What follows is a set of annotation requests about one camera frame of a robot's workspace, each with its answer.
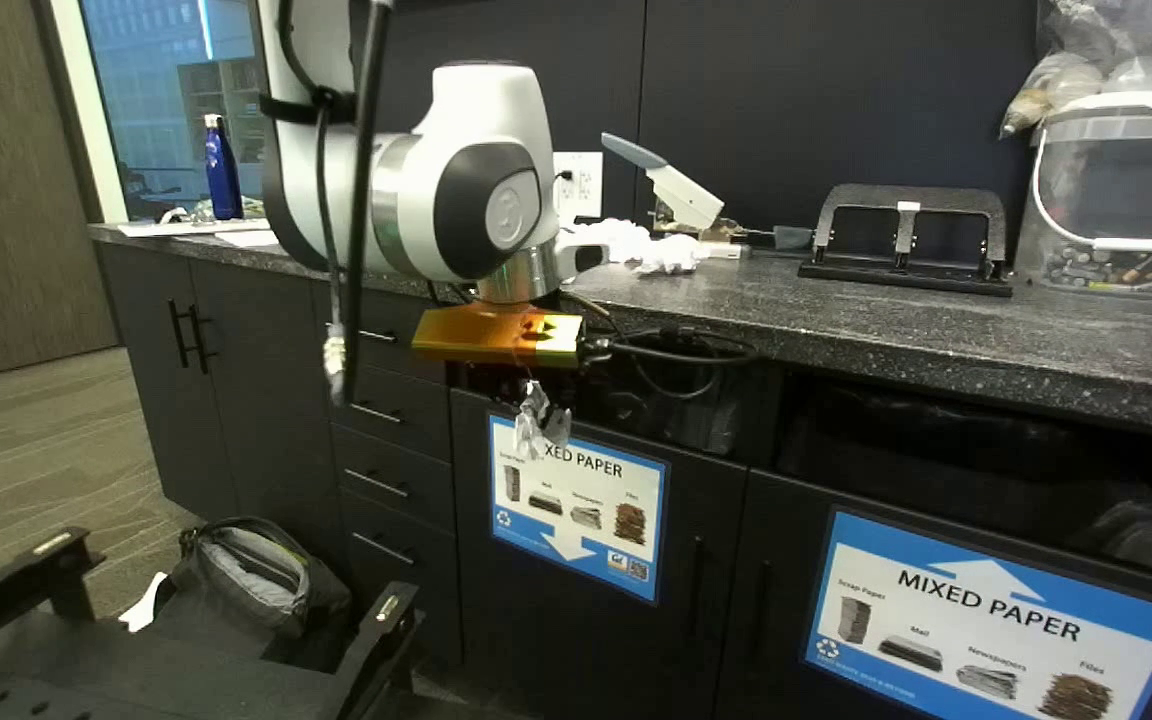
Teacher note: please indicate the orange black gripper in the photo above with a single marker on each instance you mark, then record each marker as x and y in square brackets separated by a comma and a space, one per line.
[496, 349]

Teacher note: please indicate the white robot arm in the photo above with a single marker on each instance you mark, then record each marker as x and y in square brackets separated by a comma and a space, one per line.
[461, 199]

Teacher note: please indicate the left mixed paper sign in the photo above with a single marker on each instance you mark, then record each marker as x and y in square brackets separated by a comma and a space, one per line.
[582, 505]

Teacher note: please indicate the mixed paper sign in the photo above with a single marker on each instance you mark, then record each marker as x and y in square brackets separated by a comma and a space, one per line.
[961, 633]
[582, 505]

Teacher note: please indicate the blue water bottle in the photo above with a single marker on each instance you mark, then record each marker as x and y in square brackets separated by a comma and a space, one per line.
[223, 170]

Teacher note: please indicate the grey black backpack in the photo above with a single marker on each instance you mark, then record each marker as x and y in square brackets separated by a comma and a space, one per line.
[270, 584]

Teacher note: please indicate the black hole punch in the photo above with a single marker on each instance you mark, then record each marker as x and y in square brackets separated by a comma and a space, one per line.
[904, 265]

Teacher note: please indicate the white paper on floor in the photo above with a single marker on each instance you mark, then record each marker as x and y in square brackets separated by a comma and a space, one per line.
[141, 609]

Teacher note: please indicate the right mixed paper sign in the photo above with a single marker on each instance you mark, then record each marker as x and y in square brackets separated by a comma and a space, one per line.
[961, 633]

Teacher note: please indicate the clear plastic storage bin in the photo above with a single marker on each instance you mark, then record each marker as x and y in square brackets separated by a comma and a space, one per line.
[1089, 199]

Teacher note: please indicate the plastic bag on bin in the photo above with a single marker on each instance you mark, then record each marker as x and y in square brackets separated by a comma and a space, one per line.
[1094, 44]

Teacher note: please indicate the white double wall outlet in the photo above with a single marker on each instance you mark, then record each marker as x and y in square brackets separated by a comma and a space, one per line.
[576, 184]

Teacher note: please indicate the black cart frame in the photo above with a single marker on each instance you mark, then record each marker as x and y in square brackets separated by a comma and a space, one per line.
[65, 663]

